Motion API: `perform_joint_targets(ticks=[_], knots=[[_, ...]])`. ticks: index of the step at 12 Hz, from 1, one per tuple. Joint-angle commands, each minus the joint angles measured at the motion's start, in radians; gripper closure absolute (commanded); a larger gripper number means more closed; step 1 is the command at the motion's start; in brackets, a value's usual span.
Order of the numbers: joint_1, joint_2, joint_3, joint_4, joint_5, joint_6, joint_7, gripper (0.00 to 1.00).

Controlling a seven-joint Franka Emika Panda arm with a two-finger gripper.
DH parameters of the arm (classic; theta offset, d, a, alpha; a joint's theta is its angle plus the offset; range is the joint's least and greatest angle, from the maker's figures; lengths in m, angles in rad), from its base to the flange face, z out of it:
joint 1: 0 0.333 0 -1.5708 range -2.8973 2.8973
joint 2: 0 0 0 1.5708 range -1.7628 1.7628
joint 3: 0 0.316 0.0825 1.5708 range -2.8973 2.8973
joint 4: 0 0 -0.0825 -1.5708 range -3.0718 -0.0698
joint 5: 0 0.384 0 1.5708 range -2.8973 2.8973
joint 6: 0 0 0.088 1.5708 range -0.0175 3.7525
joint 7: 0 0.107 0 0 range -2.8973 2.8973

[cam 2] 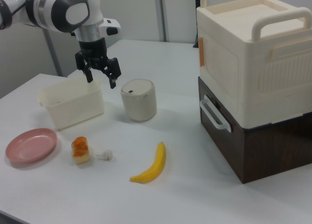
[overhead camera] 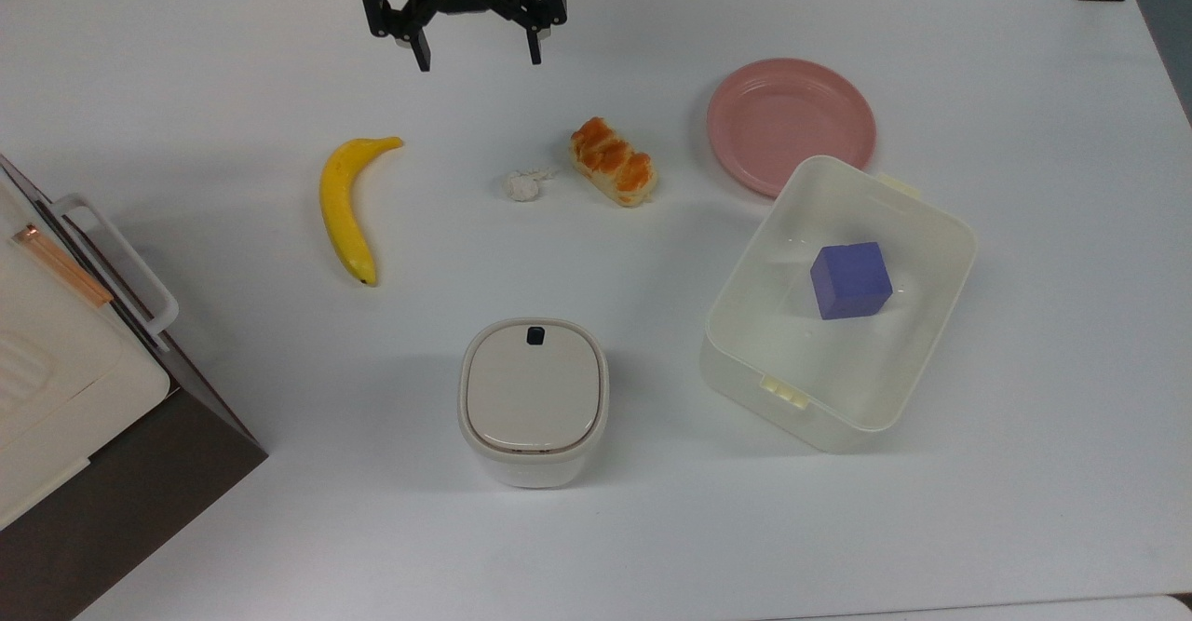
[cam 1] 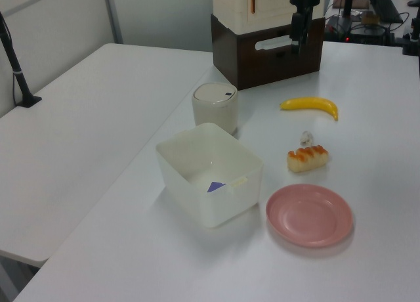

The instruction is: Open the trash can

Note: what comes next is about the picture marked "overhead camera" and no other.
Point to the white push-lid trash can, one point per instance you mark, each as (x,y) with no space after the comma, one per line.
(533,398)

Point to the white crumpled paper ball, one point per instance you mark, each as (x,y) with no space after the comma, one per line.
(522,186)

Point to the glazed bread loaf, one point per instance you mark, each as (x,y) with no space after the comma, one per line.
(613,162)

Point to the yellow banana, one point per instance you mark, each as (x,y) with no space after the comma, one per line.
(340,202)

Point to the pink plate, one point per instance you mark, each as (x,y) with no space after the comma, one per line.
(782,118)

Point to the purple cube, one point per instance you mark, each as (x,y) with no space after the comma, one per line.
(849,281)

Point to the orange tape strip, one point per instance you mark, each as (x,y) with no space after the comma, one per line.
(60,265)

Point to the white plastic bin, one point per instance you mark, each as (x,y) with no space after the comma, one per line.
(913,342)

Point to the dark brown wooden cabinet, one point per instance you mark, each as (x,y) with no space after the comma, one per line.
(140,500)

